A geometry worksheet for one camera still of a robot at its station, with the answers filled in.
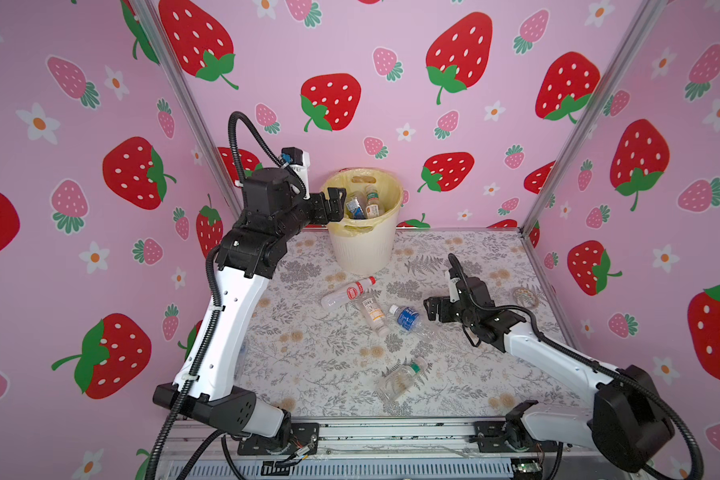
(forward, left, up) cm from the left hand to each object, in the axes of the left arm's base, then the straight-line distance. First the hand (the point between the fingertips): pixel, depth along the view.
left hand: (328, 189), depth 64 cm
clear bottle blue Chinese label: (-9, -22, -43) cm, 49 cm away
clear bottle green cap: (-25, -17, -48) cm, 57 cm away
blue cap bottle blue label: (+26, -4, -27) cm, 38 cm away
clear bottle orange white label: (-7, -10, -42) cm, 43 cm away
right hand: (-6, -29, -35) cm, 45 cm away
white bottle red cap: (0, +1, -43) cm, 43 cm away
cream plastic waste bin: (+12, -7, -31) cm, 34 cm away
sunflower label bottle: (+24, -10, -25) cm, 36 cm away
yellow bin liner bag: (+30, -16, -23) cm, 41 cm away
